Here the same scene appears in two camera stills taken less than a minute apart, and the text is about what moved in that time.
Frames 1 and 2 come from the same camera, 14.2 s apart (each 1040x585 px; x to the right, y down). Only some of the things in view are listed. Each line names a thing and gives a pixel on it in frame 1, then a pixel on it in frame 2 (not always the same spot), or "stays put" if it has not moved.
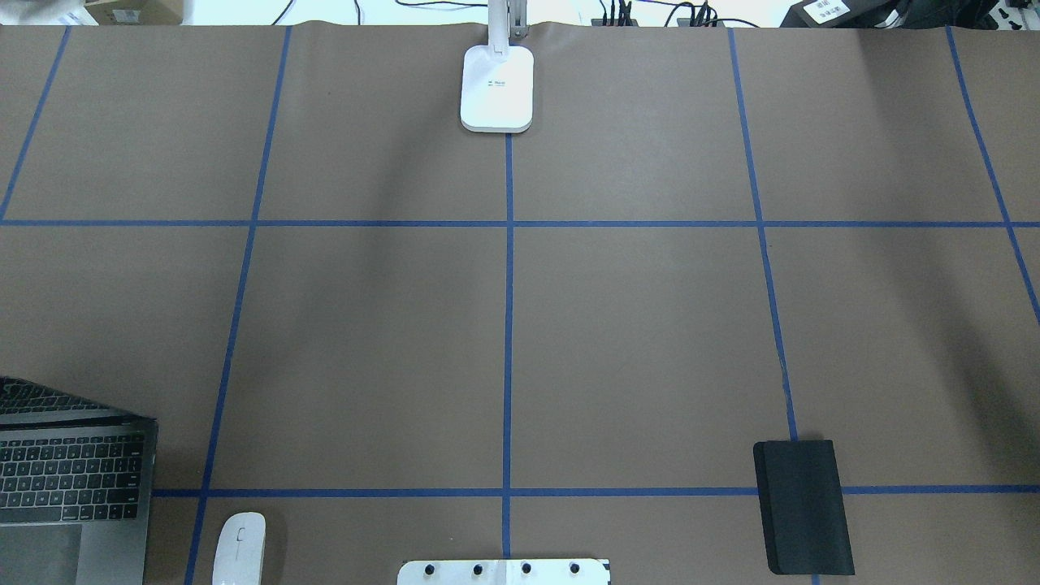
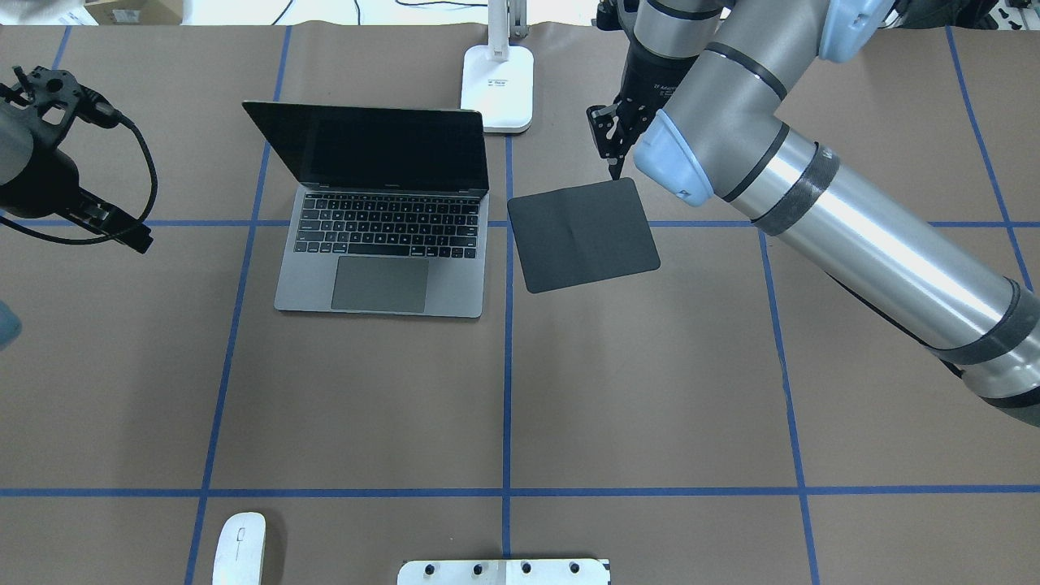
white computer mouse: (240, 550) stays put
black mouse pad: (804, 513) to (582, 235)
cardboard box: (136, 12) stays put
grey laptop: (77, 489) to (393, 218)
